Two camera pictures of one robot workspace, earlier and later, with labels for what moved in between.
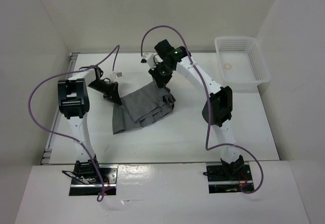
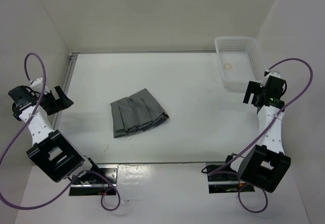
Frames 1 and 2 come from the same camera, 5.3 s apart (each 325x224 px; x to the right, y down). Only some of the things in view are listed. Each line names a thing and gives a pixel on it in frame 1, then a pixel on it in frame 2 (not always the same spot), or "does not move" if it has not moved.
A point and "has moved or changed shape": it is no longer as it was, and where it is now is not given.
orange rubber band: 227,68 does not move
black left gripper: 115,97 -> 61,103
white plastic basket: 242,63 does not move
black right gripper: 161,82 -> 254,87
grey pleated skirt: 142,108 has moved or changed shape
